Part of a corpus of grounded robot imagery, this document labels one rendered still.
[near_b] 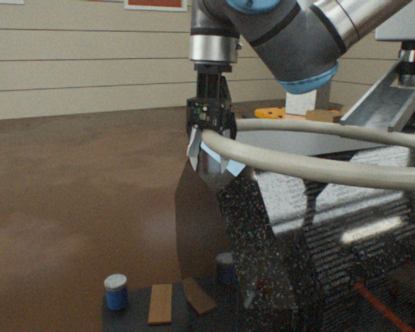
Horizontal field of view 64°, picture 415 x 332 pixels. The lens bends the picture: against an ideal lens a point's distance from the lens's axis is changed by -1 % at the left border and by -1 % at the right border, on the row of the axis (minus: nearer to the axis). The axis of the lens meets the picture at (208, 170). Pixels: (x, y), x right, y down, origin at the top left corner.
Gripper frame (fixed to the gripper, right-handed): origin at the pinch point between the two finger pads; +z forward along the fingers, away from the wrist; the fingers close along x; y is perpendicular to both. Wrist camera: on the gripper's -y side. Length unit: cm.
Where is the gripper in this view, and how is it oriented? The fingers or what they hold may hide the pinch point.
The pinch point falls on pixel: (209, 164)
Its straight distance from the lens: 69.5
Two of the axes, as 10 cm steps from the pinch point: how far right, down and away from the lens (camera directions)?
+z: -0.5, 9.5, 3.0
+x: 9.8, 1.1, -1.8
